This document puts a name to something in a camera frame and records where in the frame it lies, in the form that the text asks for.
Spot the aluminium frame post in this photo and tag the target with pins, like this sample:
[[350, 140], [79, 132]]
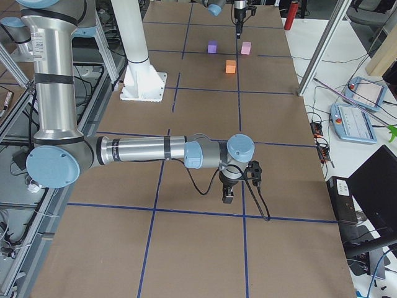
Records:
[[335, 19]]

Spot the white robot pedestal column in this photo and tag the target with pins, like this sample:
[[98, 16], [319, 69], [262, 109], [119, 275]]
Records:
[[141, 82]]

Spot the aluminium side frame rail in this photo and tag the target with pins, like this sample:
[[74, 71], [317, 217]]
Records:
[[31, 219]]

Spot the pink foam block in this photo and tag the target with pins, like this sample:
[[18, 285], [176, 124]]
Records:
[[245, 48]]

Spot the purple foam block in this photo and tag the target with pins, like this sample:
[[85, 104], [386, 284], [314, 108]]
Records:
[[212, 46]]

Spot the wooden board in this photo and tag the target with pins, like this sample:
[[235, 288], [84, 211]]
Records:
[[384, 56]]

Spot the far blue teach pendant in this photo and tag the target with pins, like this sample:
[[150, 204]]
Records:
[[366, 93]]

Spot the red cylinder tube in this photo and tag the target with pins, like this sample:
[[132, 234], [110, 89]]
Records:
[[292, 11]]

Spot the orange black usb hub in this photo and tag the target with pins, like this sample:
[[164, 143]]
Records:
[[316, 128]]

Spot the blue teach pendant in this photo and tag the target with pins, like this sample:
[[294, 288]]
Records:
[[351, 124], [366, 93]]

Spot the black box with label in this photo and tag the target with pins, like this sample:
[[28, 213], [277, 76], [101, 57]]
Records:
[[341, 200]]

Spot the black laptop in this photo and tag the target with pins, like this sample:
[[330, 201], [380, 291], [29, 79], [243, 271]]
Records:
[[373, 186]]

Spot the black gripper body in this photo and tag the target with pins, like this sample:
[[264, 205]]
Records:
[[227, 182], [239, 13]]

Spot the orange foam block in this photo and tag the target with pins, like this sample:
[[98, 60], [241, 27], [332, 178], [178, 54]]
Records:
[[230, 67]]

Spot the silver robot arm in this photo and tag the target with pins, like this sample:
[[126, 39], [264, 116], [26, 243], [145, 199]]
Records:
[[61, 152], [216, 6]]

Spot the near blue teach pendant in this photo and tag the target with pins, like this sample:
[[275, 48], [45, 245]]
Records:
[[351, 124]]

